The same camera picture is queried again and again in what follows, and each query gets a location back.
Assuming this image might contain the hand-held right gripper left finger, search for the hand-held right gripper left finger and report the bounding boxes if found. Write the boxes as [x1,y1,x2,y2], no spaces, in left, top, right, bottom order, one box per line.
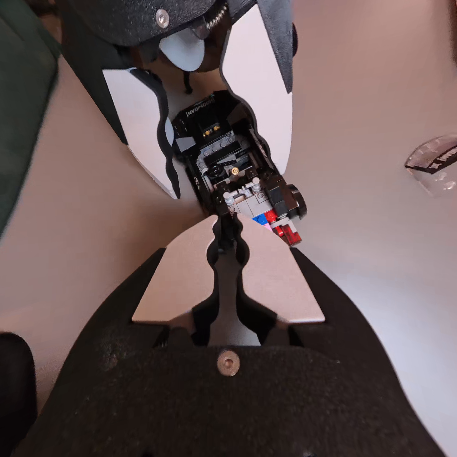
[131,214,220,334]

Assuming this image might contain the black lego car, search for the black lego car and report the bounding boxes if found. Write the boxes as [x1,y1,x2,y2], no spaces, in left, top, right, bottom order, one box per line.
[171,90,308,248]

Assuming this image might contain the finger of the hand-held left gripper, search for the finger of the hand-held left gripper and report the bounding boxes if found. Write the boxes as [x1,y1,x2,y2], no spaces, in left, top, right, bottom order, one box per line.
[221,4,294,176]
[102,67,181,200]

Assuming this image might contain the small black lego arch piece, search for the small black lego arch piece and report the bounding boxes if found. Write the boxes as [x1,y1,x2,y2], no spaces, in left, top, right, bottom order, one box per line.
[214,214,240,253]

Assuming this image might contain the clear lego windshield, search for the clear lego windshield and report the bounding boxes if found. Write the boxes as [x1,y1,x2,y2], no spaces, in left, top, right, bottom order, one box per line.
[404,135,457,198]

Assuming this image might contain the person's left forearm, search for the person's left forearm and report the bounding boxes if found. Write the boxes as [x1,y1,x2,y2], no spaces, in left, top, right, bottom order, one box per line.
[0,0,61,236]

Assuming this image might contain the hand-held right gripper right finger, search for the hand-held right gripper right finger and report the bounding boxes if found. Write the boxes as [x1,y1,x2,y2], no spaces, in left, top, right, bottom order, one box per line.
[236,214,326,325]

